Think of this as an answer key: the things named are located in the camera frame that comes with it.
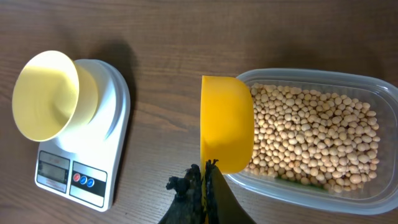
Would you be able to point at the yellow measuring scoop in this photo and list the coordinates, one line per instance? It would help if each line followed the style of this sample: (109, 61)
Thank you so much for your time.
(226, 125)

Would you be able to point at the clear plastic container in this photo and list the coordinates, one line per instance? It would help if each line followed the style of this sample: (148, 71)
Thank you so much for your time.
(377, 196)

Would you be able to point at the white digital kitchen scale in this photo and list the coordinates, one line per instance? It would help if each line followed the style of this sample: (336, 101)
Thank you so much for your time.
(82, 165)

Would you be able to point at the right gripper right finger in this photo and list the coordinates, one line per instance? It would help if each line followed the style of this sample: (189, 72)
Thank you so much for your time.
(222, 206)

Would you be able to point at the pale yellow bowl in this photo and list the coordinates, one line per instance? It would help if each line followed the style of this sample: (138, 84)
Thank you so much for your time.
(53, 95)

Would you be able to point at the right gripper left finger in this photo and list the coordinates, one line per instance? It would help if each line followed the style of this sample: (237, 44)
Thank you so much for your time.
(186, 207)

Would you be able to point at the soybeans in container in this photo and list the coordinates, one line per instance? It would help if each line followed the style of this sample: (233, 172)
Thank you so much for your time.
(314, 138)

